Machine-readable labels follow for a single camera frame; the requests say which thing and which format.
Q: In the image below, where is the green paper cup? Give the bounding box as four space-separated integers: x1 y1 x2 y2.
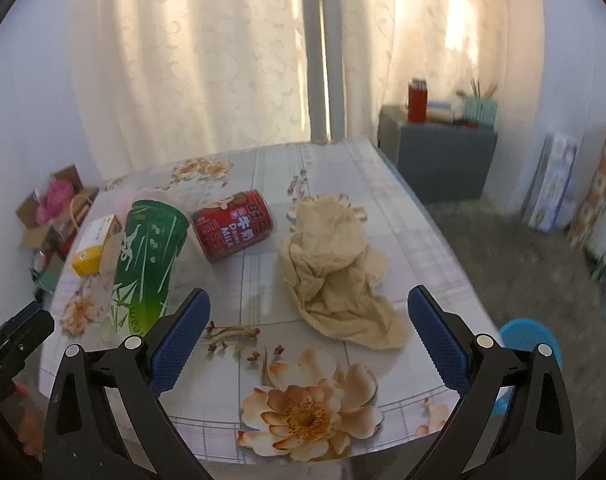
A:
110 197 191 336

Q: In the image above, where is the beige cloth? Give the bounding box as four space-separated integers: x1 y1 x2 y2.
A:
278 195 409 351

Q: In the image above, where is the red milk can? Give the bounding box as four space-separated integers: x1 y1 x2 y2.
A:
191 190 275 261

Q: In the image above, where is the blue plastic basket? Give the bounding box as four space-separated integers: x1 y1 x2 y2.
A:
490 316 565 418

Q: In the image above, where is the yellow white carton box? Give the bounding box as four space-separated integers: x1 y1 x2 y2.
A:
71 214 122 278

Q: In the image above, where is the brown cardboard box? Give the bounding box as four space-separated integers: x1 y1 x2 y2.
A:
15 165 99 256

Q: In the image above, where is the pink plastic bag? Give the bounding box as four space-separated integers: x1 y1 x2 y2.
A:
35 179 76 226

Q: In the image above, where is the white blue cardboard box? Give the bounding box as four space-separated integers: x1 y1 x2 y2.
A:
522 132 579 233

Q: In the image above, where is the floral tablecloth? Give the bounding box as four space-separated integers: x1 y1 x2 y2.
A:
38 136 503 464

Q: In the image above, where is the floral patterned box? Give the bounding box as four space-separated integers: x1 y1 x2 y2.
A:
568 139 606 247

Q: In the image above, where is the dark grey cabinet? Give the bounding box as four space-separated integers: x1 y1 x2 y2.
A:
378 105 498 204

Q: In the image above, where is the teal utensil holder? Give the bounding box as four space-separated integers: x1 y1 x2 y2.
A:
463 96 498 128

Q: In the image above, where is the white patterned curtain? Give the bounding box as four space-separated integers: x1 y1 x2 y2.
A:
68 0 544 179

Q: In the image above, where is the red thermos bottle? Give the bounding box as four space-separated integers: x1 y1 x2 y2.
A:
407 78 428 124

